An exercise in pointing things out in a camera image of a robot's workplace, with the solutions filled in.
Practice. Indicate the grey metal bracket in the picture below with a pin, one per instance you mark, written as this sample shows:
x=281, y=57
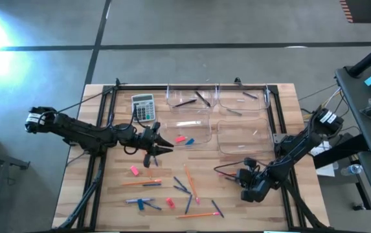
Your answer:
x=279, y=138

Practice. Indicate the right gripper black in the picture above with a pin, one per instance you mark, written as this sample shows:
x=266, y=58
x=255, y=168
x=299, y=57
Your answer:
x=250, y=184

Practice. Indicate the grey desk calculator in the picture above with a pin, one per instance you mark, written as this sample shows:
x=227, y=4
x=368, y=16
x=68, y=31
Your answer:
x=143, y=107

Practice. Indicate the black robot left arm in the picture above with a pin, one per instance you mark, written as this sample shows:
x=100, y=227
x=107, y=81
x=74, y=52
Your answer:
x=75, y=129

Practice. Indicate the blue eraser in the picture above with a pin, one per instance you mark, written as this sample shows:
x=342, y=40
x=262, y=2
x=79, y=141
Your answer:
x=190, y=141
x=140, y=204

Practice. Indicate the white paper sheet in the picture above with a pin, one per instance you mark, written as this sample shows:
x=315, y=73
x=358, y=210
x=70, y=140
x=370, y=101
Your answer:
x=324, y=165

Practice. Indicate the pink eraser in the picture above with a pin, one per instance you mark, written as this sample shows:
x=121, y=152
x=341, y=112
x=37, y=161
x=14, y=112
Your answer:
x=134, y=170

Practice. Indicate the clear water bottle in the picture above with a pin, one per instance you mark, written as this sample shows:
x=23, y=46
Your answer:
x=352, y=169

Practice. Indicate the black desk beam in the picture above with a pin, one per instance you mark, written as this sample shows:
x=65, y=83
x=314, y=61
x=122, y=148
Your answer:
x=340, y=150

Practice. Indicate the red eraser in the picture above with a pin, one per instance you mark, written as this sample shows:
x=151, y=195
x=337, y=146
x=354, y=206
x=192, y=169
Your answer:
x=180, y=139

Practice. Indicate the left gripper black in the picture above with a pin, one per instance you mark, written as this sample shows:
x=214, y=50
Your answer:
x=146, y=142

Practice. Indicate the orange-red eraser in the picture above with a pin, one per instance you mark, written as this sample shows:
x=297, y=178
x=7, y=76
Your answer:
x=170, y=203

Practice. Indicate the dark blue crayon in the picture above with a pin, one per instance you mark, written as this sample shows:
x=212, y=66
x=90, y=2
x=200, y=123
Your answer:
x=182, y=189
x=155, y=160
x=151, y=184
x=179, y=182
x=152, y=206
x=188, y=204
x=250, y=95
x=217, y=208

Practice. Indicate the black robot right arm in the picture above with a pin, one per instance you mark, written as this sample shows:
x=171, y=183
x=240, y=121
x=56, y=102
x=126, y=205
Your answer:
x=295, y=145

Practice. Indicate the black floor stand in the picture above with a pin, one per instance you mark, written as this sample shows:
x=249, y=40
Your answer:
x=4, y=158

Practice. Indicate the clear plastic bin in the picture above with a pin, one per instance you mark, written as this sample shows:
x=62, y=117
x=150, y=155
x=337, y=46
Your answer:
x=191, y=110
x=185, y=127
x=253, y=105
x=245, y=136

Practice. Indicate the black metal table frame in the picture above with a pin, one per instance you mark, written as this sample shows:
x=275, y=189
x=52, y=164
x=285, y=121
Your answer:
x=188, y=87

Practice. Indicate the striped floor mat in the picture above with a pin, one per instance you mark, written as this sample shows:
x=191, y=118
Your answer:
x=363, y=11

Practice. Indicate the grey side desk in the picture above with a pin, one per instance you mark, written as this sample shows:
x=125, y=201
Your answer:
x=356, y=97

